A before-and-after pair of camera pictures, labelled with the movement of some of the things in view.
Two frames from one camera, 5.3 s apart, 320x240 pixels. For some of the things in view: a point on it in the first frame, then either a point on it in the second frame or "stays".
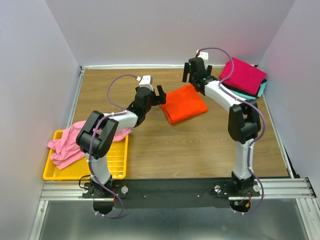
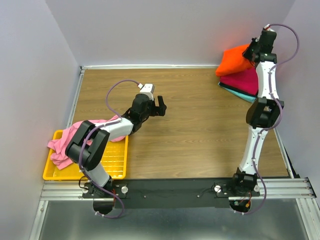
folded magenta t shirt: x=245 y=77 stays
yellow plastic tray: x=116 y=160 stays
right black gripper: x=186 y=71 -> x=245 y=53
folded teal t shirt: x=262 y=88 stays
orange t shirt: x=183 y=104 -> x=232 y=60
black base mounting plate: x=206 y=193 stays
